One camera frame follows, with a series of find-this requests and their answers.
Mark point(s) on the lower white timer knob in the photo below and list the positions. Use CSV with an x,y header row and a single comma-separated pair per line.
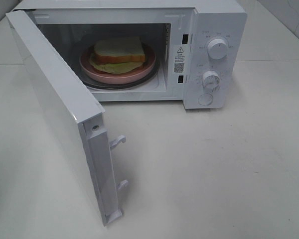
x,y
210,79

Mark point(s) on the glass microwave turntable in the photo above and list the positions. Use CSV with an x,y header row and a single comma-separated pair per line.
x,y
89,82

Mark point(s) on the white microwave oven body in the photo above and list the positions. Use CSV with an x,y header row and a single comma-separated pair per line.
x,y
72,26

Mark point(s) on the warning label sticker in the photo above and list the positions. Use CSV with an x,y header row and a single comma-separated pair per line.
x,y
180,56

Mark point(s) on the sandwich with lettuce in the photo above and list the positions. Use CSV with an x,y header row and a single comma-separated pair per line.
x,y
118,55

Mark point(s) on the round door release button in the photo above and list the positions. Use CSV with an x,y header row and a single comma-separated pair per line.
x,y
205,99

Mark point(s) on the upper white power knob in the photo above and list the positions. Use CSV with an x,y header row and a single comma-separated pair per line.
x,y
217,48

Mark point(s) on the white microwave door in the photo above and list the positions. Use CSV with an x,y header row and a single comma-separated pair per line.
x,y
74,116

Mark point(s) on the pink round plate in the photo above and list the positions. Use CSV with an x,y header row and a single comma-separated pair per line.
x,y
118,79

